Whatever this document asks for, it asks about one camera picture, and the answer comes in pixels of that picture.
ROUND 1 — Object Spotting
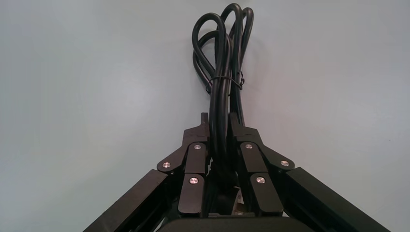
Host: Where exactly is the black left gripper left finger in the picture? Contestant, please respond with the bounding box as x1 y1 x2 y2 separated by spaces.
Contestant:
83 112 212 232

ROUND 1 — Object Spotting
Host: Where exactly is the black power cable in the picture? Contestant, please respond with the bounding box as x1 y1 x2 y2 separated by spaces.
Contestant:
191 2 255 216

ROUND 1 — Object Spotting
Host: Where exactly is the black wire twist tie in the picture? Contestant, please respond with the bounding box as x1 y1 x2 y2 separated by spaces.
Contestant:
205 71 246 95

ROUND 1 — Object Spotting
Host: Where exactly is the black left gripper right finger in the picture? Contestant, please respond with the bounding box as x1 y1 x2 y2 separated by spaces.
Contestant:
229 112 392 232

